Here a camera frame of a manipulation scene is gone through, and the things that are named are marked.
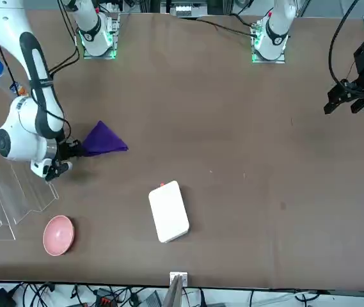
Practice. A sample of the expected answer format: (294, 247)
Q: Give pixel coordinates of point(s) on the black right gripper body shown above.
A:
(64, 149)

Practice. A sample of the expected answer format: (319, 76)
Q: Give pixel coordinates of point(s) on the purple towel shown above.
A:
(103, 142)

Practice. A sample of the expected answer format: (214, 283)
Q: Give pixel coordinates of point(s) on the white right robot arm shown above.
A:
(15, 134)

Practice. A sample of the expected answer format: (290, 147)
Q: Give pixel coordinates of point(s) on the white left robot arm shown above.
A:
(276, 32)

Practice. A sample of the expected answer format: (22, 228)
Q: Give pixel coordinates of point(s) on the clear acrylic stepped rack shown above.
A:
(15, 204)

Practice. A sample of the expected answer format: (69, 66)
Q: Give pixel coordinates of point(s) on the pink bowl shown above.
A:
(58, 235)

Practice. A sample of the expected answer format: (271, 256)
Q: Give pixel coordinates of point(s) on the white three-drawer box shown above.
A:
(169, 212)

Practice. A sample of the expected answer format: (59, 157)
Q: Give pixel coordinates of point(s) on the black orange power plug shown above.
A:
(105, 299)

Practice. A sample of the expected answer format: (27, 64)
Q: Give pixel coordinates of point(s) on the white power strip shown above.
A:
(183, 11)

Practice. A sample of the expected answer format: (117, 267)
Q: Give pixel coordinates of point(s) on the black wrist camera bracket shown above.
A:
(55, 172)

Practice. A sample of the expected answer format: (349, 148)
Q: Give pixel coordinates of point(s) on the white post foot bracket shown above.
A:
(185, 278)

